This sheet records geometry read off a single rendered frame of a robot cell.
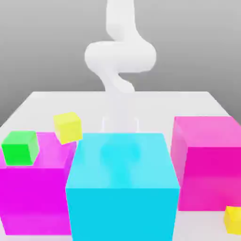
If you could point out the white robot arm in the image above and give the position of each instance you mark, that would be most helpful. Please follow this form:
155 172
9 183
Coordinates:
120 56

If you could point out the small yellow cube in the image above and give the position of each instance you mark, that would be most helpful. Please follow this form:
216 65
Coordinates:
234 220
68 128

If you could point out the small green cube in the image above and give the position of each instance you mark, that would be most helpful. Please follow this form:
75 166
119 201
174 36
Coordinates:
17 152

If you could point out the large cyan box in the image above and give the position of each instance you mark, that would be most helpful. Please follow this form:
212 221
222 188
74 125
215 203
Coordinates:
122 197

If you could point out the large pink box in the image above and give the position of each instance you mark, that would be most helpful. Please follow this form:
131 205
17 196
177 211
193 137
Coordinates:
212 178

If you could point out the large magenta box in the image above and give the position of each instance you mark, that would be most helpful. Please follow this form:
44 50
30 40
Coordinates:
33 197

